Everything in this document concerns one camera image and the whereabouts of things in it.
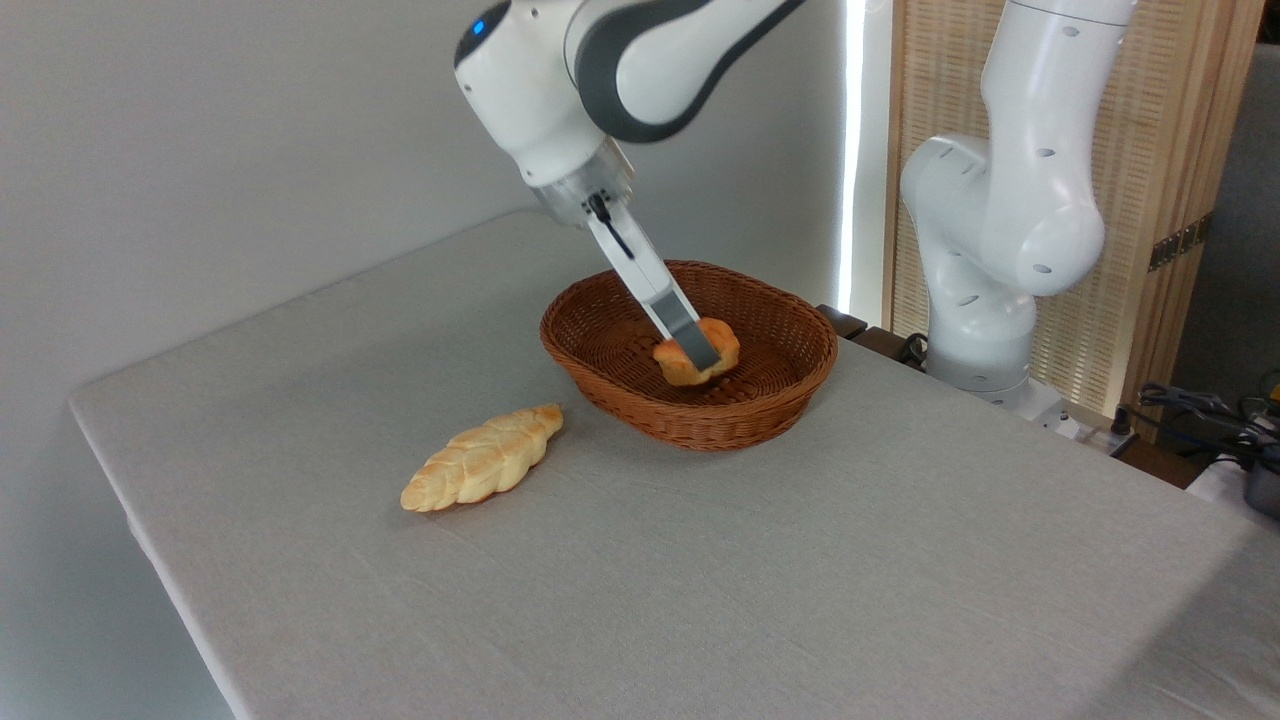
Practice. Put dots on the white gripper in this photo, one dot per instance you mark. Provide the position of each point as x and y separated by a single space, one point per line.
645 265

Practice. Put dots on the round orange bread roll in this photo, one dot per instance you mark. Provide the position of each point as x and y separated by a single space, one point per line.
725 342

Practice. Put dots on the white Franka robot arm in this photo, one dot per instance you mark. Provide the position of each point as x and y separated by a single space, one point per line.
540 90

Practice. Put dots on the braided light bread loaf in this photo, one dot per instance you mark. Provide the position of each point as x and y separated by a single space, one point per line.
485 460

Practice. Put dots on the brown wicker basket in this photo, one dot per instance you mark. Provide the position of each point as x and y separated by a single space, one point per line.
760 420

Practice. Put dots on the dark wooden side table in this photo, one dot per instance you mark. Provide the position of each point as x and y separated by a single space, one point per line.
850 325

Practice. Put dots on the grey tablecloth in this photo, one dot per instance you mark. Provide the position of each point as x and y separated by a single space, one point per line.
760 580

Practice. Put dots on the brass screen hinge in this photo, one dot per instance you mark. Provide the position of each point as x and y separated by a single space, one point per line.
1180 243

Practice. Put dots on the wooden bamboo folding screen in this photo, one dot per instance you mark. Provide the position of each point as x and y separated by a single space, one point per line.
1170 110

